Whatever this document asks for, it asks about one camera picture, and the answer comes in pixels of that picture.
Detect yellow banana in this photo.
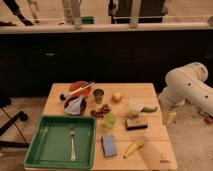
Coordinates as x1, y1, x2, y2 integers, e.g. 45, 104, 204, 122
123, 139, 144, 159

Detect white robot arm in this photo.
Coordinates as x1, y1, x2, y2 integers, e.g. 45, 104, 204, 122
158, 62, 213, 125

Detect green plastic cup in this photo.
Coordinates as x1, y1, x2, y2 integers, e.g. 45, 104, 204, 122
103, 113, 117, 128

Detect small metal cup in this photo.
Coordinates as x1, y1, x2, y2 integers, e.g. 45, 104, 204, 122
93, 89, 104, 104

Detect black and tan sponge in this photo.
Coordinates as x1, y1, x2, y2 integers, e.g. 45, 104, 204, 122
125, 117, 148, 130

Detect wooden folding table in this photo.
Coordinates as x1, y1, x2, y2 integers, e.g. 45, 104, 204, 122
23, 82, 179, 171

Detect yellow orange fruit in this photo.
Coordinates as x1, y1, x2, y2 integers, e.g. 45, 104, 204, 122
112, 92, 123, 103

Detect bunch of red grapes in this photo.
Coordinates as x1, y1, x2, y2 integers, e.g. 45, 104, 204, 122
90, 104, 111, 118

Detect blue sponge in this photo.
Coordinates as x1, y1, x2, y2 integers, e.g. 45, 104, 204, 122
101, 134, 117, 157

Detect grey folded cloth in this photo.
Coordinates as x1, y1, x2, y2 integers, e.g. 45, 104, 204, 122
65, 96, 83, 116

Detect silver fork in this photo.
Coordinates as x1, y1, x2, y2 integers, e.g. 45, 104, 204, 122
69, 125, 76, 161

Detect orange bowl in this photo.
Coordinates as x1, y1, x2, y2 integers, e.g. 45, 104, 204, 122
68, 80, 92, 98

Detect green plastic tray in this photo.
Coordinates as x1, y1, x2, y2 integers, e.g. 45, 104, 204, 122
24, 115, 96, 170

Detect black tripod stand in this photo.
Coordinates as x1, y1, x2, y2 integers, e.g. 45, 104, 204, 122
0, 90, 30, 149

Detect white-handled spatula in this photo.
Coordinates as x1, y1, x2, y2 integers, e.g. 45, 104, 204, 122
59, 80, 96, 102

